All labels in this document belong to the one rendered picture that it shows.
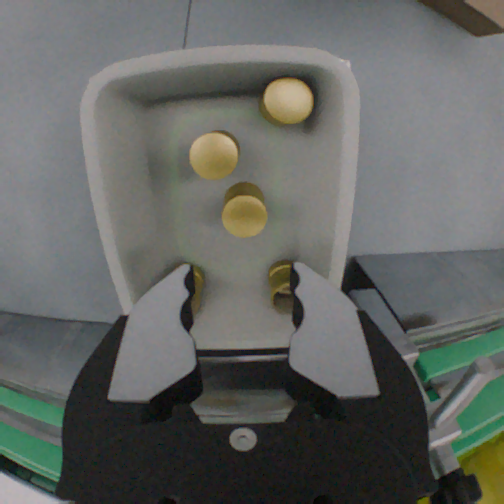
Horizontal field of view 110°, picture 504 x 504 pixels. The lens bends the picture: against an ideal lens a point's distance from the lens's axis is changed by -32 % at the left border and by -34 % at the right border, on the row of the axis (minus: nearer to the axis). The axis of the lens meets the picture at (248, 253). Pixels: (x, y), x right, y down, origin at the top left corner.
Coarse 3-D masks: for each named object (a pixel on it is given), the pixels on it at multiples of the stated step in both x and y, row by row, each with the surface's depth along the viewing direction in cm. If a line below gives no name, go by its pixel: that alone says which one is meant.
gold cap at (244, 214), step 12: (228, 192) 21; (240, 192) 19; (252, 192) 19; (228, 204) 19; (240, 204) 19; (252, 204) 19; (264, 204) 19; (228, 216) 19; (240, 216) 19; (252, 216) 19; (264, 216) 19; (228, 228) 19; (240, 228) 19; (252, 228) 19
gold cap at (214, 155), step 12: (216, 132) 16; (228, 132) 20; (204, 144) 16; (216, 144) 17; (228, 144) 17; (192, 156) 17; (204, 156) 17; (216, 156) 17; (228, 156) 17; (204, 168) 17; (216, 168) 17; (228, 168) 17
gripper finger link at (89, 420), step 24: (120, 336) 8; (96, 360) 7; (72, 384) 6; (96, 384) 6; (72, 408) 5; (96, 408) 5; (120, 408) 6; (144, 408) 6; (72, 432) 5; (96, 432) 5; (120, 432) 5; (72, 456) 4; (72, 480) 3
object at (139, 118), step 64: (128, 64) 11; (192, 64) 12; (256, 64) 12; (320, 64) 12; (128, 128) 17; (192, 128) 20; (256, 128) 20; (320, 128) 17; (128, 192) 18; (192, 192) 22; (320, 192) 19; (128, 256) 19; (192, 256) 25; (256, 256) 26; (320, 256) 20; (256, 320) 23
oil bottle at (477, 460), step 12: (480, 444) 15; (468, 456) 14; (480, 456) 14; (492, 456) 13; (468, 468) 13; (480, 468) 12; (492, 468) 12; (480, 480) 11; (492, 480) 11; (492, 492) 9
